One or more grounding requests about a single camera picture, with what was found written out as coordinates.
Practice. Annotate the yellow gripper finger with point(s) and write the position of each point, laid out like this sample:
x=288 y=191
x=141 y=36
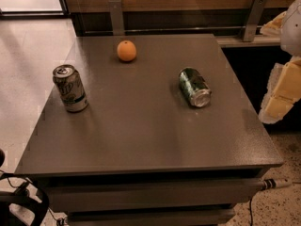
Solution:
x=283 y=91
x=273 y=27

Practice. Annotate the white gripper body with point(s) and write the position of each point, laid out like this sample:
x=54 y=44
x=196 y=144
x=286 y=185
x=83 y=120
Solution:
x=292 y=28

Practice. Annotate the green soda can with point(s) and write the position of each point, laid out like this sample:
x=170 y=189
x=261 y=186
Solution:
x=194 y=87

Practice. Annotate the silver white soda can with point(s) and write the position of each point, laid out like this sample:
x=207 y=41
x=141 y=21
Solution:
x=71 y=90

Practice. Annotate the orange fruit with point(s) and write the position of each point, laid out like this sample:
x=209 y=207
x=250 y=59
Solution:
x=126 y=51

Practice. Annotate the grey table drawer unit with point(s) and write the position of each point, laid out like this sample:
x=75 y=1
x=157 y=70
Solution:
x=148 y=200

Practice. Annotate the white black handle bar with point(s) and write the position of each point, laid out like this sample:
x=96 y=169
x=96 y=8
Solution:
x=276 y=183

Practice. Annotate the grey metal left bracket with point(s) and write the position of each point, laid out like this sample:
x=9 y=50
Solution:
x=116 y=16

